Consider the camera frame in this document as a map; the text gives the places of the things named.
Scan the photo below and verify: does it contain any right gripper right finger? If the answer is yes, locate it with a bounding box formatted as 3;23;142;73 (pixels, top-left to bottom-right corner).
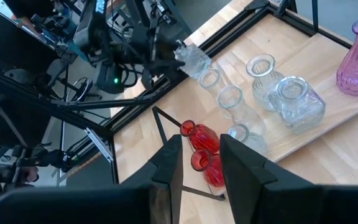
221;134;358;224

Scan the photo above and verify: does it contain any clear wide textured jar vase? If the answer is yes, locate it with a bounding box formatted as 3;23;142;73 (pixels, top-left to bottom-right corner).
267;75;327;135

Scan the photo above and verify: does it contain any grey office chair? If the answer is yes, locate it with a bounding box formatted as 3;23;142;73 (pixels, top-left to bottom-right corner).
3;57;102;103

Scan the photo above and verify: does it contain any red tapered ribbed vase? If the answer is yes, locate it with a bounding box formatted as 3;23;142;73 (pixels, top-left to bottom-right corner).
179;119;221;155

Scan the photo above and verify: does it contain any black frame wooden shelf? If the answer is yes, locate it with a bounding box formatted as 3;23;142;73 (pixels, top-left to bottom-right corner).
152;0;358;200

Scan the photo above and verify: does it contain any black leader arm handle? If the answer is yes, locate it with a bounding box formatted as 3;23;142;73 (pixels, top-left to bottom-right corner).
0;146;74;206

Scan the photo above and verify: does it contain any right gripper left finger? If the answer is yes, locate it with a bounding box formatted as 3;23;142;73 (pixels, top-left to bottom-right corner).
0;134;185;224

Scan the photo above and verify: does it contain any tall clear glass vase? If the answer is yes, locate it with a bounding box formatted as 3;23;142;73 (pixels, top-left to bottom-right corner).
216;85;267;134

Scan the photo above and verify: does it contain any person's hand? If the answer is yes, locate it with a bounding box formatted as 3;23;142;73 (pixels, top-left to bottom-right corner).
19;166;40;184

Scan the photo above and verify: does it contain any red flared-rim bulb vase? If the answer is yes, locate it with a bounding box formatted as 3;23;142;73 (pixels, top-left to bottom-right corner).
190;149;226;188

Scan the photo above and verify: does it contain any clear ribbed glass vase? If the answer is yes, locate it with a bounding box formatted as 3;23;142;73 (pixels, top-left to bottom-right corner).
246;53;287;112

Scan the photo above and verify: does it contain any silver metal frame bracket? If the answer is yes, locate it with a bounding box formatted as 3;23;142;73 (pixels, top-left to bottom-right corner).
84;126;115;163

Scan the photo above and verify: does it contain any clear square textured vase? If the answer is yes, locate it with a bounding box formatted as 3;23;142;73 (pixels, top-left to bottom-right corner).
173;43;213;79

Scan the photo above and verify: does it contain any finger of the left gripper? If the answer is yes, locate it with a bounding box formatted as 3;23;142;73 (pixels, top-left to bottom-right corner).
158;32;183;54
149;58;186;82

